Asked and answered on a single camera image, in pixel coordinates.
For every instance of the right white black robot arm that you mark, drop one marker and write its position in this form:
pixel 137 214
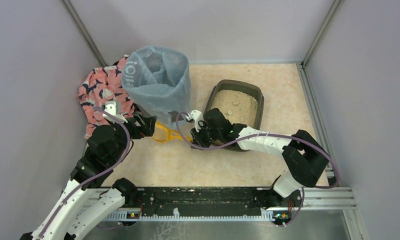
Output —
pixel 304 157

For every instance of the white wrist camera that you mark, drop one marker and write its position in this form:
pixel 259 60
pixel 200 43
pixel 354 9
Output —
pixel 113 108
pixel 195 116

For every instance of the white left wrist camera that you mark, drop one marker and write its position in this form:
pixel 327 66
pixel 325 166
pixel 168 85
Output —
pixel 113 108

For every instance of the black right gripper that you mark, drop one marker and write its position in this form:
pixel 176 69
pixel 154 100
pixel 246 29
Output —
pixel 201 133

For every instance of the grey plastic litter box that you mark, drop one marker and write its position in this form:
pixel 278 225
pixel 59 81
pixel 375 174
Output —
pixel 249 92

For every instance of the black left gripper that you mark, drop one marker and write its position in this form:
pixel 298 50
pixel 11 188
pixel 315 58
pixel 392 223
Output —
pixel 142 124

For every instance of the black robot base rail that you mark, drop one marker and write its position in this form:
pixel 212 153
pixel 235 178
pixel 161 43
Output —
pixel 208 204

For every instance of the pink patterned cloth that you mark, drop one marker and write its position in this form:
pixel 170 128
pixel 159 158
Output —
pixel 103 84

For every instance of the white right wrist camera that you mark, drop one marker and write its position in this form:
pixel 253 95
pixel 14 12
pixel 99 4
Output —
pixel 195 116

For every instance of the blue plastic trash bag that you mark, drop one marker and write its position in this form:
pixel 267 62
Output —
pixel 157 79

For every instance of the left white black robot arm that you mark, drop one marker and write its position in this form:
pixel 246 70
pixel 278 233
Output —
pixel 83 204

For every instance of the yellow plastic litter scoop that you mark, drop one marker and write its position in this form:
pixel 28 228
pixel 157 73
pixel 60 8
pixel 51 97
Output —
pixel 163 134

